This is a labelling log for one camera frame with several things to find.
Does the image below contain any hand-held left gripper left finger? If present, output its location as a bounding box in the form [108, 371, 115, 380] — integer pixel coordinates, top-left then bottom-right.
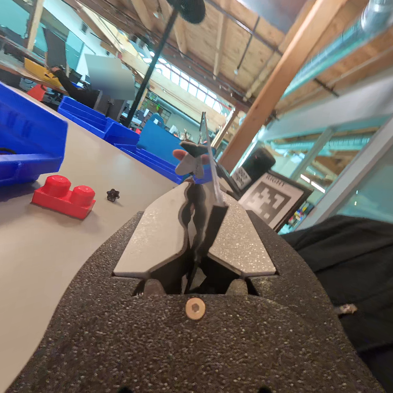
[113, 183, 197, 294]

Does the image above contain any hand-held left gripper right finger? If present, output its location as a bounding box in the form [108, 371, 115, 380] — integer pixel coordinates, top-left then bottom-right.
[190, 184, 277, 293]

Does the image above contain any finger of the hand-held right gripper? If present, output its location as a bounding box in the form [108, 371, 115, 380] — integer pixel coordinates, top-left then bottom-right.
[192, 145, 216, 181]
[174, 140, 201, 176]

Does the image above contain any large blue storage bin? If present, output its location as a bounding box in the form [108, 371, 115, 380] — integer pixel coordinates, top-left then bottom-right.
[0, 81, 69, 187]

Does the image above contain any blue board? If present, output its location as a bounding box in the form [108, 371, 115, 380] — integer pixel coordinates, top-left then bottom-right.
[137, 114, 185, 158]

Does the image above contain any red toy block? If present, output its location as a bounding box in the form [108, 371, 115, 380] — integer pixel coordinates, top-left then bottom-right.
[32, 175, 96, 220]

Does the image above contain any black pole stand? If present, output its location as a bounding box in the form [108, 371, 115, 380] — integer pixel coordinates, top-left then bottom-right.
[126, 0, 206, 128]

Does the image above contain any yellow board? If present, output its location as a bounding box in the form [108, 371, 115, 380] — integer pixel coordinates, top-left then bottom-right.
[24, 58, 63, 88]

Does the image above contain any silver ventilation duct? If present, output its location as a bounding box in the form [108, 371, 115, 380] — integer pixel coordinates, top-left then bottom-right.
[282, 0, 393, 96]

